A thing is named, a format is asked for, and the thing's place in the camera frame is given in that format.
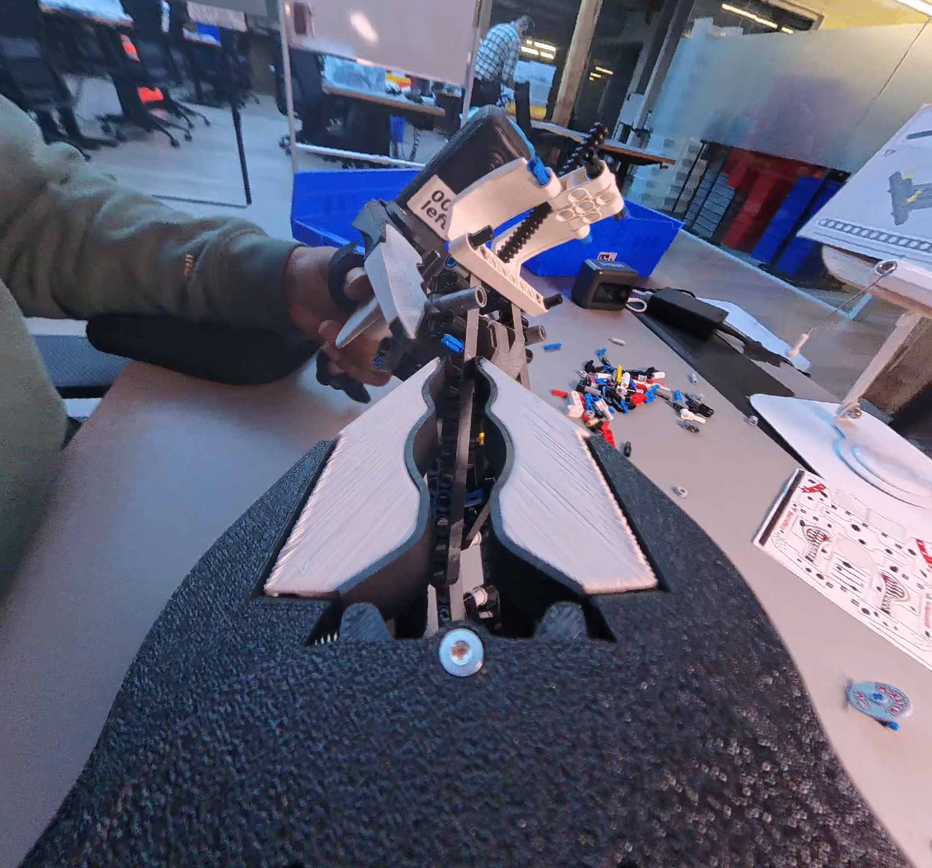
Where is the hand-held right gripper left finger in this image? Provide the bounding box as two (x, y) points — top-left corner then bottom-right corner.
(263, 362), (441, 602)

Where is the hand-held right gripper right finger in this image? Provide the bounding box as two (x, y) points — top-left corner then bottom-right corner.
(481, 359), (659, 598)

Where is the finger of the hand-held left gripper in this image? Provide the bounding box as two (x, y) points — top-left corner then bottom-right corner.
(335, 222), (429, 352)

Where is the toy brick model car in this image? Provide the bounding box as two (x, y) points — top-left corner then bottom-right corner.
(420, 123), (630, 633)

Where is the instruction booklet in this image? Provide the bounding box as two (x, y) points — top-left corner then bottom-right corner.
(797, 107), (932, 269)

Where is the person's left forearm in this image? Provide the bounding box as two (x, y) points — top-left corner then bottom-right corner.
(0, 94), (310, 381)

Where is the person's left hand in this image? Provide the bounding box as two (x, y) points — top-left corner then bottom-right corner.
(284, 242), (397, 388)

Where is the blue storage bin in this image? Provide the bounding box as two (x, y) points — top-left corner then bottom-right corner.
(290, 167), (438, 251)
(517, 196), (684, 282)

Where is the dark background table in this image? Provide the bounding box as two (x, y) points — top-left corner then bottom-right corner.
(531, 117), (680, 199)

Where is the pile of small brick pieces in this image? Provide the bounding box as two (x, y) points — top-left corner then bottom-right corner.
(549, 350), (716, 448)

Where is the small black box device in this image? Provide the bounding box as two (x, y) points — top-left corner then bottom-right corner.
(570, 258), (643, 311)

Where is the black power brick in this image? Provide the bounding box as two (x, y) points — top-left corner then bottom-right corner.
(640, 286), (731, 345)

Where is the small white stand base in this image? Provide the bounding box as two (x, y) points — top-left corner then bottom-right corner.
(713, 299), (812, 375)

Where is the sticker sheet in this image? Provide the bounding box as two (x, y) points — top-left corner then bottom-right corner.
(753, 469), (932, 674)

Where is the red drawer cabinet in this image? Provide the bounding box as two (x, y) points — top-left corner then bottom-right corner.
(720, 146), (849, 281)

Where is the book stand with white base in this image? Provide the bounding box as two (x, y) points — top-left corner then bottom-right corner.
(749, 242), (932, 508)

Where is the person's green sweatshirt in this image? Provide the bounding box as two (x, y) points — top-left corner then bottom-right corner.
(0, 283), (52, 595)

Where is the round grey disc piece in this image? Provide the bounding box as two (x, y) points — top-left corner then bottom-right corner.
(847, 678), (917, 732)

